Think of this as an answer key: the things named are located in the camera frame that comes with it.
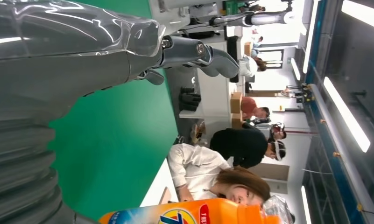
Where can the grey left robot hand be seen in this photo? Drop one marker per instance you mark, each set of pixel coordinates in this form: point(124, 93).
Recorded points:
point(57, 52)

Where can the white desk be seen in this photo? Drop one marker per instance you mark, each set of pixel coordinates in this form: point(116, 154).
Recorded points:
point(155, 188)

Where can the orange plastic bottle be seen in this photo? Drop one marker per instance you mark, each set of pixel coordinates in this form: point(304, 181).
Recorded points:
point(205, 213)

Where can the grey ceiling pipe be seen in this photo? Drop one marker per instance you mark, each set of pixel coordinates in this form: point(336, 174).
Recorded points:
point(335, 136)

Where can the green table mat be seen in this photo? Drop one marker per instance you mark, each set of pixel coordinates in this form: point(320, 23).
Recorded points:
point(112, 148)

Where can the brown cardboard box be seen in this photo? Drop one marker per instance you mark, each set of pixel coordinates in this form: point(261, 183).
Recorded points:
point(237, 121)
point(236, 102)

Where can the white background table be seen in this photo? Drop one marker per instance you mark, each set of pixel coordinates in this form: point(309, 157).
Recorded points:
point(214, 99)

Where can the pale grey machine base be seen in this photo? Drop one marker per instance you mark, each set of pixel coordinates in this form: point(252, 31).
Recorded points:
point(171, 12)

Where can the person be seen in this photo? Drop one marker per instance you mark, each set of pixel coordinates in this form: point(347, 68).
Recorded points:
point(196, 167)
point(278, 131)
point(239, 145)
point(250, 108)
point(247, 66)

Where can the black monitor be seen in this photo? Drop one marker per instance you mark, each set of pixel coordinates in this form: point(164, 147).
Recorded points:
point(232, 49)

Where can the long ceiling light panel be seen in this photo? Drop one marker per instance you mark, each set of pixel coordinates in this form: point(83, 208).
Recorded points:
point(347, 116)
point(306, 205)
point(363, 14)
point(295, 69)

